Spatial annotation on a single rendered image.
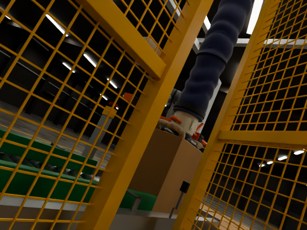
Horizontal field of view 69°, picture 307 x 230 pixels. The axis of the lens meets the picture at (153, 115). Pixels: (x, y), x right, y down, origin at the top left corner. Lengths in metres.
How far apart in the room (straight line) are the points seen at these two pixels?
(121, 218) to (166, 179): 0.46
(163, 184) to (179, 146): 0.21
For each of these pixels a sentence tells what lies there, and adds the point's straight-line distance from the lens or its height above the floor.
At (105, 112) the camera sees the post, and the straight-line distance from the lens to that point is 1.67.
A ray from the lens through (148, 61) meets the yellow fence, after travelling 0.51.
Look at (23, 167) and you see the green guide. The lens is 0.63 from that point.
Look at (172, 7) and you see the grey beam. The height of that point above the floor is 3.10.
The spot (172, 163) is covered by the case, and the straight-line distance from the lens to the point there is 1.16.
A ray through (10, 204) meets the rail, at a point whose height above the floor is 0.59.
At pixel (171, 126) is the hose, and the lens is 1.36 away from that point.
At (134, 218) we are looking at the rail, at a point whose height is 0.58.
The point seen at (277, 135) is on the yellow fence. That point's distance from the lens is 0.72.
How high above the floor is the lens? 0.79
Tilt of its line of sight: 10 degrees up
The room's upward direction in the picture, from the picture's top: 25 degrees clockwise
